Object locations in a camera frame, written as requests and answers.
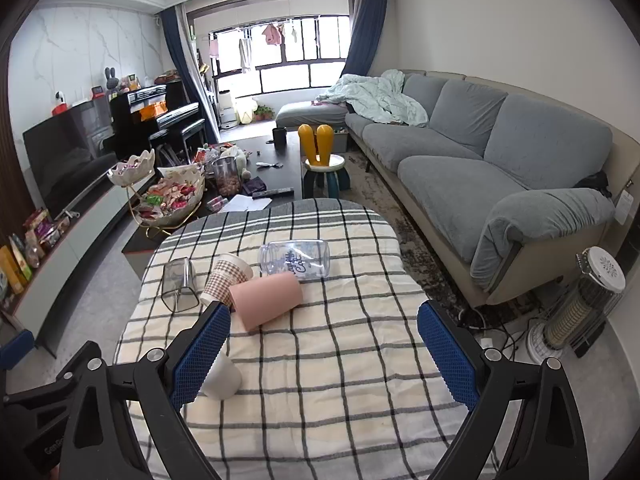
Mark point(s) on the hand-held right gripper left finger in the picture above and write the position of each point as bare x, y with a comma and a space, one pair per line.
200, 355

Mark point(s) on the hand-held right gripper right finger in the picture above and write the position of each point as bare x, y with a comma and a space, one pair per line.
447, 355

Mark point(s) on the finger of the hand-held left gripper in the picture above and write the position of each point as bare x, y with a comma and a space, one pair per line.
15, 350

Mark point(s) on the pink cup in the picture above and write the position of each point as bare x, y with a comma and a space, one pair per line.
265, 301

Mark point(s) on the white cup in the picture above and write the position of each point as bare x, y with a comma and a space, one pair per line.
225, 375

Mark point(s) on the clear grey square cup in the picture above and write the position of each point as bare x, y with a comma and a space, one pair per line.
180, 285

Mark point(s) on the brown checkered paper cup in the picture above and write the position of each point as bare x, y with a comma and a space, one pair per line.
226, 275

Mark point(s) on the row of snack packets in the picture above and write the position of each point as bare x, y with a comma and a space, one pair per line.
30, 250

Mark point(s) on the grey television cabinet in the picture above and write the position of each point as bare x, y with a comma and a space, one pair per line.
75, 252

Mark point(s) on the checked tablecloth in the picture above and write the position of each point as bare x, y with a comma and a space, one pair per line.
325, 370

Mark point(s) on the white electric heater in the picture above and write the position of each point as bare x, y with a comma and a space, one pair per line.
575, 310

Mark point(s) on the clear printed glass jar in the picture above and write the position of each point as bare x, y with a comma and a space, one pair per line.
300, 260

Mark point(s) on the white paper sheet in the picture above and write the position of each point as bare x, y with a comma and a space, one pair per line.
245, 204

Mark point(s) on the tiered shell snack tray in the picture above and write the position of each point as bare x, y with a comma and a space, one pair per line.
170, 195

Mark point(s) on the clear jar of snacks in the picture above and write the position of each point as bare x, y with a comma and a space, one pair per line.
225, 180

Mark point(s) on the black remote control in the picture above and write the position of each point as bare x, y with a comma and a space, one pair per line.
274, 192

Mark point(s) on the grey sofa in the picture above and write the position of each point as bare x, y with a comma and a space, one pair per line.
450, 175

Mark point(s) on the black television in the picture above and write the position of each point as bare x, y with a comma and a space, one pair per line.
65, 155

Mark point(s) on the dark coffee table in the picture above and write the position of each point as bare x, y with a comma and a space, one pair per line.
282, 160

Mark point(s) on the black piano bench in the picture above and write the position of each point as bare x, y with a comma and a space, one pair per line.
187, 132

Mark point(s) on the black bag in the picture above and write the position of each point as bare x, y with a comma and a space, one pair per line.
595, 184

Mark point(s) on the yellow bunny ear stool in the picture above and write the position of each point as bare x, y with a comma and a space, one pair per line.
325, 162

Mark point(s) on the white paper tag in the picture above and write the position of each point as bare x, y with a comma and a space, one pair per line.
623, 207

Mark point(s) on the black mug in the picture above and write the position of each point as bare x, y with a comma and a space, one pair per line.
279, 137

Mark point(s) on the pale yellow bin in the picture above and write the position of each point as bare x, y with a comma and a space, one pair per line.
248, 111

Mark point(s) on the white air purifier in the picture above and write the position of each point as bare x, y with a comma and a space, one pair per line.
227, 107

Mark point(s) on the potted plant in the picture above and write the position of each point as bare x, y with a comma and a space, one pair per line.
263, 112

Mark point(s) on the black piano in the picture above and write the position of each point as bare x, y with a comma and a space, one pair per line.
175, 102

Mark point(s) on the light green blanket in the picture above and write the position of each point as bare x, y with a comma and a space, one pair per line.
380, 96

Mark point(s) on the grey bunny toy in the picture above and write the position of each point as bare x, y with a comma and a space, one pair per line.
111, 80

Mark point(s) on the white hanging garment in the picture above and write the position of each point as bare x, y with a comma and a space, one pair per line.
245, 57

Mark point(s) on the blue curtain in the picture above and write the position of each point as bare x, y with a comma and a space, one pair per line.
367, 25
176, 55

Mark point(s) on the pink hanging garment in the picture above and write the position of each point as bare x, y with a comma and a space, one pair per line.
272, 35

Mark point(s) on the white security camera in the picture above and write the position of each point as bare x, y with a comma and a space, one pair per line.
60, 100

